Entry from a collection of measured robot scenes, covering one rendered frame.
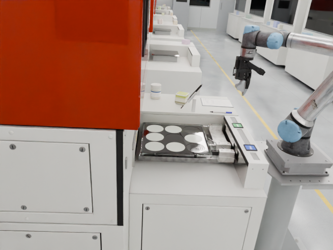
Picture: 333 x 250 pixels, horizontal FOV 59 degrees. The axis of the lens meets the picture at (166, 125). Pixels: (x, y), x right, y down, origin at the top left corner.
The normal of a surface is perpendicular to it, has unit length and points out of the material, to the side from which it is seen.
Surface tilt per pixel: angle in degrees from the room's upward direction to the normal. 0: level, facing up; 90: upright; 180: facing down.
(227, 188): 0
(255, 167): 90
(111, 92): 90
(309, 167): 90
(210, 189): 0
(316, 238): 0
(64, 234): 90
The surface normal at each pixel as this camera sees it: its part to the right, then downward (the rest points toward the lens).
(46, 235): 0.03, 0.42
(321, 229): 0.06, -0.91
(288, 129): -0.71, 0.36
